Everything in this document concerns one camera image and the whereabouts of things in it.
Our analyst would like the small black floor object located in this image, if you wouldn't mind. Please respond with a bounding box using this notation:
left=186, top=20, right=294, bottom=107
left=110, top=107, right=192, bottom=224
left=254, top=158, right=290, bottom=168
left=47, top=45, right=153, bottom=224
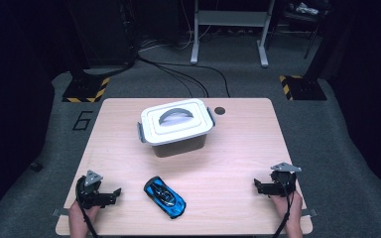
left=29, top=161, right=45, bottom=173

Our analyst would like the black floor cable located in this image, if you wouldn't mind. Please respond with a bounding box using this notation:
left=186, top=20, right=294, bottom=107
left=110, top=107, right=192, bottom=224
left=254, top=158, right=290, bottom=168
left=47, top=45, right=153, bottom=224
left=135, top=54, right=210, bottom=99
left=152, top=60, right=231, bottom=99

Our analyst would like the white lid with grey handle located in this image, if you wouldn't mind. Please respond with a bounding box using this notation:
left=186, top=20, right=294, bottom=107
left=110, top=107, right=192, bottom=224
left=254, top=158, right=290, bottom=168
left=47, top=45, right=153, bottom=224
left=140, top=97, right=216, bottom=147

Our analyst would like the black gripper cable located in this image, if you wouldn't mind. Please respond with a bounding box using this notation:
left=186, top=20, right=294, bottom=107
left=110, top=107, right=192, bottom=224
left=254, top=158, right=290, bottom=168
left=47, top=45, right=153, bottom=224
left=271, top=172, right=296, bottom=238
left=74, top=177, right=99, bottom=238

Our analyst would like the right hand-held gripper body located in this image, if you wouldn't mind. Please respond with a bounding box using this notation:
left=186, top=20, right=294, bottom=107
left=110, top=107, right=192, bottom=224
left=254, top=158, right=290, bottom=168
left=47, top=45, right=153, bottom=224
left=264, top=161, right=303, bottom=198

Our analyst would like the clear brown storage box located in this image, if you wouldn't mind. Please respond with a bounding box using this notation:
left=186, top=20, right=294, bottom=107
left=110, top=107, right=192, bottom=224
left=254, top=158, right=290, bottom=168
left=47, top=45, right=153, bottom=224
left=136, top=107, right=216, bottom=159

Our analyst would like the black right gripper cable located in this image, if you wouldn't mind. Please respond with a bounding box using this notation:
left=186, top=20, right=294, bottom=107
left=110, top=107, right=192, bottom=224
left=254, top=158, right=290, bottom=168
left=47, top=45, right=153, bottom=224
left=271, top=172, right=296, bottom=238

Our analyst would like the dark cabinet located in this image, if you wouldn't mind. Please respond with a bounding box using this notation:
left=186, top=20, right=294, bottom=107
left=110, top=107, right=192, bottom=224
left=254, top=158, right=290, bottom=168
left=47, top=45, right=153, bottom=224
left=64, top=0, right=138, bottom=67

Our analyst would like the person's right hand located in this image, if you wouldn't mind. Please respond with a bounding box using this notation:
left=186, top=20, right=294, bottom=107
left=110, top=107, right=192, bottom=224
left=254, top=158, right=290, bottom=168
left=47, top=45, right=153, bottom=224
left=268, top=189, right=304, bottom=229

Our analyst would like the black stand base striped edge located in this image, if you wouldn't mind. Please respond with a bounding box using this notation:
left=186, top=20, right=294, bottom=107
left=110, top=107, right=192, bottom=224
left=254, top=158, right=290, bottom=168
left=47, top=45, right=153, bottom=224
left=61, top=0, right=111, bottom=104
left=279, top=0, right=336, bottom=102

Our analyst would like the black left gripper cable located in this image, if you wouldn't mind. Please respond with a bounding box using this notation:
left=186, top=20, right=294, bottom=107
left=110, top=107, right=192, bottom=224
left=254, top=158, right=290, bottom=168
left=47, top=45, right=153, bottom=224
left=74, top=177, right=99, bottom=238

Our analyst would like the white metal stand frame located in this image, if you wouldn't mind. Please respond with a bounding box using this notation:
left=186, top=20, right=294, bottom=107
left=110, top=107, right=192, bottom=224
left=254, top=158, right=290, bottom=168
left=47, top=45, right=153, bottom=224
left=190, top=0, right=276, bottom=68

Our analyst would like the person's left hand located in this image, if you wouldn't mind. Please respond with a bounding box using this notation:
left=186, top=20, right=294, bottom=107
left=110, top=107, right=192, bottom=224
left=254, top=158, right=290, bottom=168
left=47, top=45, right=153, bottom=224
left=67, top=199, right=101, bottom=232

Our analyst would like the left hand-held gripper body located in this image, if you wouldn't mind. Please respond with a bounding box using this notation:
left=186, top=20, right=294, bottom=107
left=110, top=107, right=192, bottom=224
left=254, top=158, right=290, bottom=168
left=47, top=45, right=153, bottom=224
left=75, top=170, right=118, bottom=210

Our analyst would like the blue toy car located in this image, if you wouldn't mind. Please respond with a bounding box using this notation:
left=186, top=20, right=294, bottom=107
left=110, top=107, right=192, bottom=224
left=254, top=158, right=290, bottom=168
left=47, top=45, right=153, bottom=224
left=143, top=175, right=188, bottom=220

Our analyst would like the dark chair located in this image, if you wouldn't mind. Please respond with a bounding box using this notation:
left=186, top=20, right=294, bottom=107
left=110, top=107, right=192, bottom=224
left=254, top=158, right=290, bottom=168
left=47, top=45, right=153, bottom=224
left=271, top=0, right=332, bottom=60

